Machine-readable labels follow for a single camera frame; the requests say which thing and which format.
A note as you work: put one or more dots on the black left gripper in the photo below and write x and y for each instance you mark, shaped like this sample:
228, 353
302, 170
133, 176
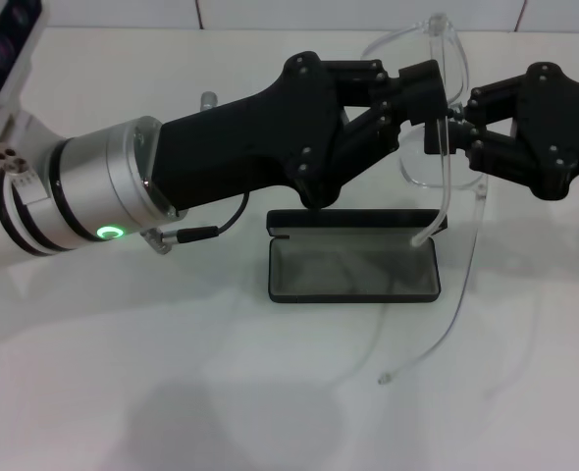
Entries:
245, 142

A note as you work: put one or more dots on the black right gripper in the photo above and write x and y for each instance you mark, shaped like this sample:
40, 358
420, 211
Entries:
564, 127

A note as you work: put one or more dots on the clear plastic glasses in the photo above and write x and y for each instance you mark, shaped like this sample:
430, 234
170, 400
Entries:
445, 172

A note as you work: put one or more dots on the black glasses case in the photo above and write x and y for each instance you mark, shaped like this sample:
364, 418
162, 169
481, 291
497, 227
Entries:
319, 218

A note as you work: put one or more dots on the silver left wrist stub plug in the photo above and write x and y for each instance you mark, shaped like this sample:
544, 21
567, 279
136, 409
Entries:
209, 100

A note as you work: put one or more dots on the left wrist camera mount bracket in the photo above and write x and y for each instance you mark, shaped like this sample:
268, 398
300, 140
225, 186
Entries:
19, 162

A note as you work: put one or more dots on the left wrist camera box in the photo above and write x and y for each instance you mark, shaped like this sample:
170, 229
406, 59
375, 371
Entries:
5, 49

